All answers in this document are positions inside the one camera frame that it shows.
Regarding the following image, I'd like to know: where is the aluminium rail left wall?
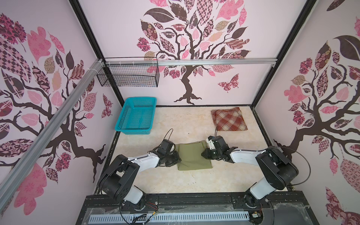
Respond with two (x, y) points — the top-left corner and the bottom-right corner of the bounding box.
(1, 59), (104, 210)

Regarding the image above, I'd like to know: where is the black wire basket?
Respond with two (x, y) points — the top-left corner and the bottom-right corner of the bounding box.
(97, 56), (160, 87)

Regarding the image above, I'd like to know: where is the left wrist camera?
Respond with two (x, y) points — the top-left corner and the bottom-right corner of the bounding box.
(158, 139), (175, 154)

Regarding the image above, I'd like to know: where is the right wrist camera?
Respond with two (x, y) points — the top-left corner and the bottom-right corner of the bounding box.
(205, 136), (227, 150)

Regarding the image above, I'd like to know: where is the teal plastic basket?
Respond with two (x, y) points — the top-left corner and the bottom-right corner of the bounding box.
(114, 97), (157, 135)

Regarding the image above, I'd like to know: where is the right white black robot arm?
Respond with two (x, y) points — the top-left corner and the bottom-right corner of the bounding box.
(201, 146), (299, 208)

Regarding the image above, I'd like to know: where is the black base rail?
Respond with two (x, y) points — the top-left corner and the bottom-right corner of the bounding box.
(76, 191), (319, 225)

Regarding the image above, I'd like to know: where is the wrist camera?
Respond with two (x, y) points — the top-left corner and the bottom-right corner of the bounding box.
(205, 136), (227, 150)
(158, 139), (175, 154)

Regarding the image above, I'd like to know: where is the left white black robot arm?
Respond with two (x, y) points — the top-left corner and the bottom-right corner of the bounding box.
(97, 150), (181, 210)

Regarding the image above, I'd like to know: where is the aluminium rail back wall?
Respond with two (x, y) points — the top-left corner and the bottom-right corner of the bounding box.
(106, 58), (277, 66)

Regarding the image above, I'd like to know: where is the red plaid skirt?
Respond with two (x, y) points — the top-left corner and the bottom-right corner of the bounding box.
(211, 107), (248, 131)

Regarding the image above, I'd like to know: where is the olive and white skirt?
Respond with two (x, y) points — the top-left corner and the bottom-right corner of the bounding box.
(175, 141), (213, 171)

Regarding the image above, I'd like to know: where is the white slotted cable duct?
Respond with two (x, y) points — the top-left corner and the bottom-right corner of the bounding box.
(87, 211), (249, 225)

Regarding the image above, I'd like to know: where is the aluminium rail wall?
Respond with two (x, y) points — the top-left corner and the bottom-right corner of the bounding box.
(106, 58), (277, 66)
(1, 59), (104, 210)

